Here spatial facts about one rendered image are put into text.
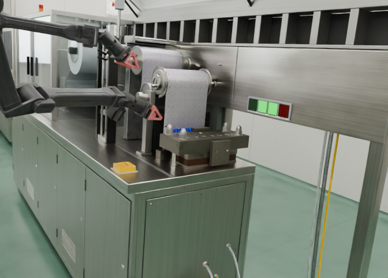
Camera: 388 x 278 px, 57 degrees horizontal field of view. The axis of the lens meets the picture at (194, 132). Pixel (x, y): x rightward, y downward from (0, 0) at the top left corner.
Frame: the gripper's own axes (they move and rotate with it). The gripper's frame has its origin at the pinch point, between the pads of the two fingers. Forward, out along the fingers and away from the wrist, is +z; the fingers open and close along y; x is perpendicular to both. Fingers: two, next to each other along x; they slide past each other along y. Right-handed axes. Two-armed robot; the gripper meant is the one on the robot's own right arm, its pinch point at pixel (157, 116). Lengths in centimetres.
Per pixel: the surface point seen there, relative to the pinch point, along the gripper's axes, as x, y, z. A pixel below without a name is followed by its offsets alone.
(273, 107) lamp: 26, 33, 29
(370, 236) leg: -3, 74, 68
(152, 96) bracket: 7.6, -8.7, -2.3
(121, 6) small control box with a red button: 46, -61, -18
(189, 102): 13.2, -2.1, 12.9
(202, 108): 14.5, -2.4, 21.9
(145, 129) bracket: -7.5, -8.8, 2.7
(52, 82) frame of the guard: -10, -102, -21
